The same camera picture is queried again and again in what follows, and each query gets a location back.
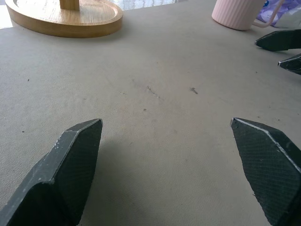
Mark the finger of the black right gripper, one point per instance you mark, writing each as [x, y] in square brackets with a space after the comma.
[291, 64]
[279, 40]

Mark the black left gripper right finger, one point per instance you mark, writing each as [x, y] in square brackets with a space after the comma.
[270, 169]

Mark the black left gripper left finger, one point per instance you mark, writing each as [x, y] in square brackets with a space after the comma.
[58, 179]

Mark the pink ribbed cup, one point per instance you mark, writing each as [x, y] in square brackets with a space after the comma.
[240, 13]

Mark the purple and white plastic bag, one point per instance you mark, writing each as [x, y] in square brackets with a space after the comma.
[282, 13]

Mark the wooden mug stand base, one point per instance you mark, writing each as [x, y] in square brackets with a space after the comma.
[65, 16]

